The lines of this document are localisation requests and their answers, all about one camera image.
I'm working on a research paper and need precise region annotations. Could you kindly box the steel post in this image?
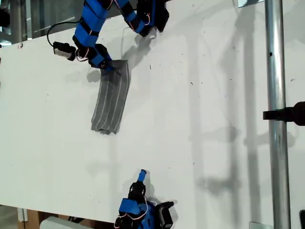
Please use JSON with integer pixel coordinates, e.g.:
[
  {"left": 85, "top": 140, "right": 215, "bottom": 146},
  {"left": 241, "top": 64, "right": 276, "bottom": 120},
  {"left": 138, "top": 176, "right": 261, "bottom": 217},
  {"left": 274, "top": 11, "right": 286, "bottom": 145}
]
[{"left": 264, "top": 0, "right": 292, "bottom": 229}]

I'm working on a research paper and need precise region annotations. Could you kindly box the white container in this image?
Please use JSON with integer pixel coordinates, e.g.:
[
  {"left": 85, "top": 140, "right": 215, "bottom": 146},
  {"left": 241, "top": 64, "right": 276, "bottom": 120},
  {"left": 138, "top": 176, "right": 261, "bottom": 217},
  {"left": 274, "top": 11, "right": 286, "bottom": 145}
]
[{"left": 39, "top": 216, "right": 91, "bottom": 229}]

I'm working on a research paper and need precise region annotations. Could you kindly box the grey striped towel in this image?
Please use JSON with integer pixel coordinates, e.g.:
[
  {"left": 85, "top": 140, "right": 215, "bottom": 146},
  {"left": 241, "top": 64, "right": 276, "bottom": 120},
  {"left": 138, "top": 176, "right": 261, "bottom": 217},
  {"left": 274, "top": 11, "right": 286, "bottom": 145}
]
[{"left": 91, "top": 59, "right": 132, "bottom": 136}]

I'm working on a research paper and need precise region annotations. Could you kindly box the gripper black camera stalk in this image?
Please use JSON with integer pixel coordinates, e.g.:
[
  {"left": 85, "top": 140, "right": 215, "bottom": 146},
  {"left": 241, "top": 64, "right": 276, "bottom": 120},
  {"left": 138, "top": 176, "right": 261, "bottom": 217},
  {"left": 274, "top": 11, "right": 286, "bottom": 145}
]
[
  {"left": 68, "top": 46, "right": 78, "bottom": 62},
  {"left": 154, "top": 201, "right": 175, "bottom": 209}
]

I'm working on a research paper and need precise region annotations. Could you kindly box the black clamp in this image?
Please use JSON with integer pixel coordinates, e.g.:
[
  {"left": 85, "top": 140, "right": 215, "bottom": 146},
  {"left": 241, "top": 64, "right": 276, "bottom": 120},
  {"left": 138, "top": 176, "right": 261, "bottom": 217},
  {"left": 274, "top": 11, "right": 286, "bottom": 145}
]
[{"left": 263, "top": 101, "right": 305, "bottom": 127}]

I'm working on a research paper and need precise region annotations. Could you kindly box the gripper black camera cable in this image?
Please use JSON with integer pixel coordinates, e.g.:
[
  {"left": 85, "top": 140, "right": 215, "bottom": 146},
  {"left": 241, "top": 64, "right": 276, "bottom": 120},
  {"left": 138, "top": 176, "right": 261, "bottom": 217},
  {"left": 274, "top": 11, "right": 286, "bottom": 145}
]
[{"left": 47, "top": 21, "right": 83, "bottom": 47}]

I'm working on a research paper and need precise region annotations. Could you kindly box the black round object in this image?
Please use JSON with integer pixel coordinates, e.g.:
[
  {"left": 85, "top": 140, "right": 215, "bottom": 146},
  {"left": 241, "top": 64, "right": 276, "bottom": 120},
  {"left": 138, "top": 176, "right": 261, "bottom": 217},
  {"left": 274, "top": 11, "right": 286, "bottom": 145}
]
[{"left": 0, "top": 8, "right": 10, "bottom": 28}]

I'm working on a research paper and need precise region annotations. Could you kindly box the metal corner plate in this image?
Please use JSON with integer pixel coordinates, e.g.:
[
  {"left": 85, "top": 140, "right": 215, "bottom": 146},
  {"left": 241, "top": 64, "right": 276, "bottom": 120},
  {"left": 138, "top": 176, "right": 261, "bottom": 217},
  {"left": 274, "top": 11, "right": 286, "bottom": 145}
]
[{"left": 237, "top": 0, "right": 265, "bottom": 8}]

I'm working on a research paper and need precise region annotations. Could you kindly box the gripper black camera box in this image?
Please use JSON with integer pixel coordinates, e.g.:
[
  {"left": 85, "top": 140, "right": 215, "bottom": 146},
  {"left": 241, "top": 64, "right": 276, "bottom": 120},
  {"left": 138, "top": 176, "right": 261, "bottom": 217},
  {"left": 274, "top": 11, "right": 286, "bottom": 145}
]
[
  {"left": 157, "top": 207, "right": 174, "bottom": 229},
  {"left": 52, "top": 42, "right": 72, "bottom": 59}
]

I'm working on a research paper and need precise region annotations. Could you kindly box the wooden table leg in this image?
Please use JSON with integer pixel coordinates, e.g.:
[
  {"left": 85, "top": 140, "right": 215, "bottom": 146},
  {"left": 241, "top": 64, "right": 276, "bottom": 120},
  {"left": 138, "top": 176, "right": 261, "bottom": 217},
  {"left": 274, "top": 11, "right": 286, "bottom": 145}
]
[{"left": 17, "top": 208, "right": 41, "bottom": 229}]

